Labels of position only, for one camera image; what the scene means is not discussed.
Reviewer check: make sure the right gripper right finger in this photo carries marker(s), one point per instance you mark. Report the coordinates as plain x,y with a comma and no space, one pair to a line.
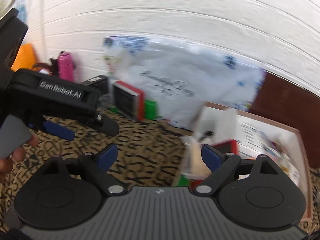
222,166

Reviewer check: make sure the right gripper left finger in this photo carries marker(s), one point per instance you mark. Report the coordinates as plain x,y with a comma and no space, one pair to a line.
94,169

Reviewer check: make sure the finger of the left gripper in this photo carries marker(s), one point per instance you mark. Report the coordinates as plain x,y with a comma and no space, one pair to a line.
53,129
106,125

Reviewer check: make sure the green small box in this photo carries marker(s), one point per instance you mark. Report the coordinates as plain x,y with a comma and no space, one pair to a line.
150,109

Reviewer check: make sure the person's left hand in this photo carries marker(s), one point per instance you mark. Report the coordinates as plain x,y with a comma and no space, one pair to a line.
19,154

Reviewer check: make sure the cardboard storage box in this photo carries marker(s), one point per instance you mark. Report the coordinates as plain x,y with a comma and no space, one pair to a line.
256,135

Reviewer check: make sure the orange bag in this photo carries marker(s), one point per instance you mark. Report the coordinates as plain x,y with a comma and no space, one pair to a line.
26,58

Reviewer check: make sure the black small carton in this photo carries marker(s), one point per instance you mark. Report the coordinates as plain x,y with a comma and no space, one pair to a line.
100,82

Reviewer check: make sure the pink water bottle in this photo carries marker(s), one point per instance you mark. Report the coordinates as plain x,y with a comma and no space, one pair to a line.
65,66

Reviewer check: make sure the letter-patterned brown tablecloth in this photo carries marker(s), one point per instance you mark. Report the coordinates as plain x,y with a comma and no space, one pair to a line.
45,197

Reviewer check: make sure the white floral plastic bag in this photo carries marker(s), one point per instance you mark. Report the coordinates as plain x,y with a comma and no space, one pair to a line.
180,76

